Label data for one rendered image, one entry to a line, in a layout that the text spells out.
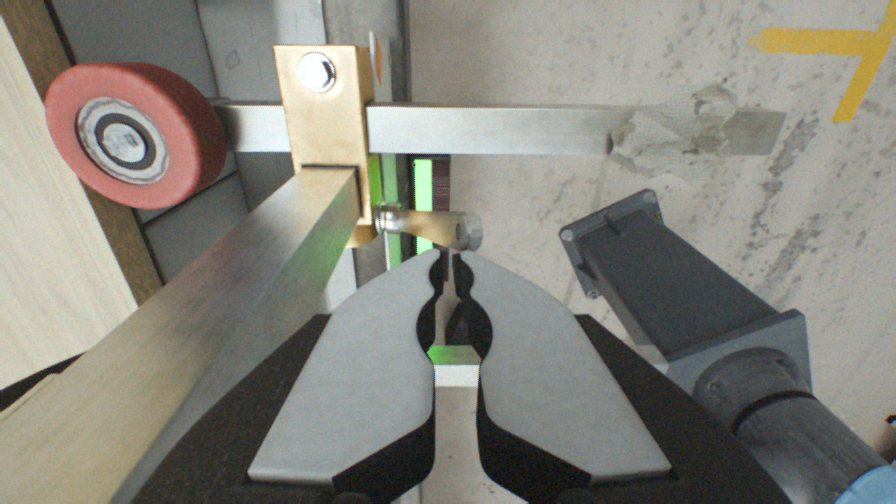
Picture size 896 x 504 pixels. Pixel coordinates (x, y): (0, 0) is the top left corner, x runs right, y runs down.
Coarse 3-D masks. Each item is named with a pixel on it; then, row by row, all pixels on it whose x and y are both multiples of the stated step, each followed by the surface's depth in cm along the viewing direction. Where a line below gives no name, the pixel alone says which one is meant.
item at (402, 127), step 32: (224, 128) 25; (256, 128) 25; (384, 128) 25; (416, 128) 25; (448, 128) 25; (480, 128) 25; (512, 128) 25; (544, 128) 25; (576, 128) 25; (608, 128) 25; (736, 128) 25; (768, 128) 25
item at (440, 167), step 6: (438, 162) 42; (444, 162) 42; (438, 168) 42; (444, 168) 42; (438, 174) 43; (444, 174) 43; (438, 180) 43; (444, 180) 43; (438, 186) 43; (444, 186) 43; (438, 192) 44; (444, 192) 44; (438, 198) 44; (444, 198) 44; (438, 204) 44; (444, 204) 44; (438, 210) 45; (444, 210) 45; (438, 246) 47; (444, 246) 47; (444, 252) 47; (444, 258) 48; (444, 264) 48; (444, 270) 49; (444, 276) 49
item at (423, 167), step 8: (416, 160) 42; (424, 160) 42; (416, 168) 42; (424, 168) 42; (416, 176) 43; (424, 176) 43; (416, 184) 43; (424, 184) 43; (416, 192) 44; (424, 192) 44; (416, 200) 44; (424, 200) 44; (416, 208) 45; (424, 208) 45; (424, 240) 47; (424, 248) 47
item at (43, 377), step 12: (72, 360) 11; (36, 372) 11; (48, 372) 11; (60, 372) 11; (12, 384) 10; (24, 384) 11; (36, 384) 11; (0, 396) 10; (12, 396) 10; (24, 396) 8; (0, 408) 10; (12, 408) 8; (0, 420) 8
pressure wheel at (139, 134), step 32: (96, 64) 19; (128, 64) 20; (64, 96) 19; (96, 96) 19; (128, 96) 19; (160, 96) 20; (192, 96) 21; (64, 128) 20; (96, 128) 20; (128, 128) 20; (160, 128) 20; (192, 128) 21; (64, 160) 21; (96, 160) 21; (128, 160) 21; (160, 160) 21; (192, 160) 21; (224, 160) 24; (128, 192) 22; (160, 192) 22; (192, 192) 22
